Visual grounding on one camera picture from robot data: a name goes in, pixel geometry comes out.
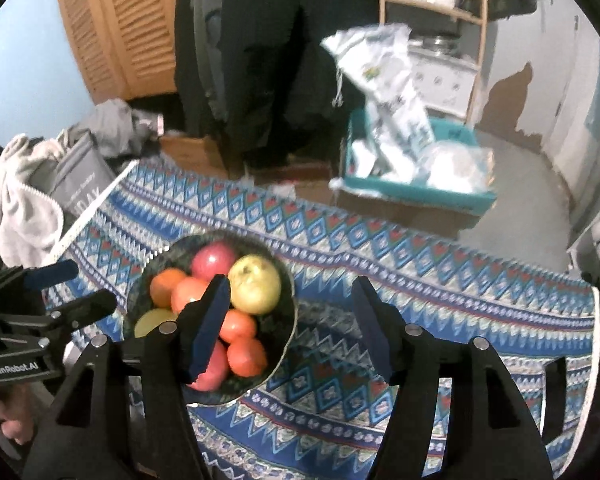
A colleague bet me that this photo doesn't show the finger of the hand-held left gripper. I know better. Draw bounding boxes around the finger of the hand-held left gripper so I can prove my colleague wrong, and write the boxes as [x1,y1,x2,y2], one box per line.
[50,289,118,333]
[22,259,80,292]

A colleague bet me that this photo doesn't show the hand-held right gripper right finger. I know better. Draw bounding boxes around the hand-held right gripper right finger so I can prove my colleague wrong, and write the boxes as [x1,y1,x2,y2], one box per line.
[351,276,555,480]

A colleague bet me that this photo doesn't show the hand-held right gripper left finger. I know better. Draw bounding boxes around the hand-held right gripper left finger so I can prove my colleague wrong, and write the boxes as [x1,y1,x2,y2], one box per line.
[22,274,231,480]

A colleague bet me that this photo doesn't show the orange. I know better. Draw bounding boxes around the orange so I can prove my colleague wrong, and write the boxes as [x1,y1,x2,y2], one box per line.
[219,309,257,343]
[227,336,268,378]
[171,276,211,316]
[150,268,188,309]

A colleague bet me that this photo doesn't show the red apple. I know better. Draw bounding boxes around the red apple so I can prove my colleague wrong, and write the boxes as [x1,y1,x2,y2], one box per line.
[190,241,238,281]
[187,342,230,392]

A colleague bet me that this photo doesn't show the yellow-green pear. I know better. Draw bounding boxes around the yellow-green pear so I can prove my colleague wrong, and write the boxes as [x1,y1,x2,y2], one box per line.
[134,308,178,338]
[227,255,283,316]

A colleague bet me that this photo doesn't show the dark glass bowl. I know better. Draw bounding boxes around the dark glass bowl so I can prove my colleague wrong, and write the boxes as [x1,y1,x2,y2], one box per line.
[122,230,298,406]

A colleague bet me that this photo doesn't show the person's left hand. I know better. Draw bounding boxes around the person's left hand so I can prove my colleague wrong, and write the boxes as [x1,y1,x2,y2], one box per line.
[0,387,38,448]

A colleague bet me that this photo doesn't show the blue patterned tablecloth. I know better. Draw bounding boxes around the blue patterned tablecloth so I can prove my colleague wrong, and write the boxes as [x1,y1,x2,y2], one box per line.
[42,155,598,480]

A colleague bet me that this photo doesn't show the white cloth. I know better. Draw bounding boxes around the white cloth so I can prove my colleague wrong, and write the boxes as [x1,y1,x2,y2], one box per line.
[0,135,66,266]

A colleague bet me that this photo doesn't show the grey storage bag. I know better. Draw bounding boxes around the grey storage bag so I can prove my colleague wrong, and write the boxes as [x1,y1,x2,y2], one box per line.
[45,135,118,221]

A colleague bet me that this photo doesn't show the large cardboard box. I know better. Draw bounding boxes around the large cardboard box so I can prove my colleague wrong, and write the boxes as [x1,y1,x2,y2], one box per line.
[337,187,481,241]

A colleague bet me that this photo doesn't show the teal box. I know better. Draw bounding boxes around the teal box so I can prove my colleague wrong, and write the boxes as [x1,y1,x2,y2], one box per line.
[342,110,498,211]

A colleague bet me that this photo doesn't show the grey clothes pile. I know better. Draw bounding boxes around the grey clothes pile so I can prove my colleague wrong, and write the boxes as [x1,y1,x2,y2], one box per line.
[62,99,166,158]

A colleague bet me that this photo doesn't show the flat cardboard box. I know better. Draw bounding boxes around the flat cardboard box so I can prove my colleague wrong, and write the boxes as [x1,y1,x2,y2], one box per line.
[252,155,341,206]

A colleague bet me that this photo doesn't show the wooden drawer box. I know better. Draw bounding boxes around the wooden drawer box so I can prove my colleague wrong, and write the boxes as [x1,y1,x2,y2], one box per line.
[160,135,228,176]

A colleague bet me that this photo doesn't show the clear plastic bag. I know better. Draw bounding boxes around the clear plastic bag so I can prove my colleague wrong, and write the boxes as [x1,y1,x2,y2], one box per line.
[425,142,496,193]

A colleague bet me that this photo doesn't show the shoe rack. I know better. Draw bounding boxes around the shoe rack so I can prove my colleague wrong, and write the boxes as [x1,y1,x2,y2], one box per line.
[567,200,600,281]

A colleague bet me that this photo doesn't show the white printed bag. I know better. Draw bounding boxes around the white printed bag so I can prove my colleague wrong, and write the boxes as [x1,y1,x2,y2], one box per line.
[321,24,436,178]

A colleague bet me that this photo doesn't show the white patterned storage box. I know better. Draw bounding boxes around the white patterned storage box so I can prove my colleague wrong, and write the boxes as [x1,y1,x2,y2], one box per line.
[407,50,478,116]

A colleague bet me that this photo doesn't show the wooden louvered closet door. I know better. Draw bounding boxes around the wooden louvered closet door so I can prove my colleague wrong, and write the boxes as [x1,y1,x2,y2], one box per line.
[52,0,181,103]

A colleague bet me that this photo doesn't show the black hanging coat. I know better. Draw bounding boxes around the black hanging coat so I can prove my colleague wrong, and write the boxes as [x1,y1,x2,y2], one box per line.
[172,0,386,181]

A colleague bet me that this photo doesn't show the grey hanging jacket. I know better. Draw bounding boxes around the grey hanging jacket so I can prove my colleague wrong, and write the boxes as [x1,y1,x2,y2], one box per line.
[192,0,231,121]

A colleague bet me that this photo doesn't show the metal pot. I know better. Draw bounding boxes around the metal pot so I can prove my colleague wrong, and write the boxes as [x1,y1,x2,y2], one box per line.
[410,35,458,56]

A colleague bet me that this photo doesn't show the wooden shelf rack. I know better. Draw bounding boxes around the wooden shelf rack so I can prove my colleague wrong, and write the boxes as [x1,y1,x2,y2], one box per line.
[380,0,488,121]

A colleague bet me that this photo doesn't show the white door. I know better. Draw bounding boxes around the white door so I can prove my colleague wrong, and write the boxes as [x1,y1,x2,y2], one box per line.
[542,0,600,181]

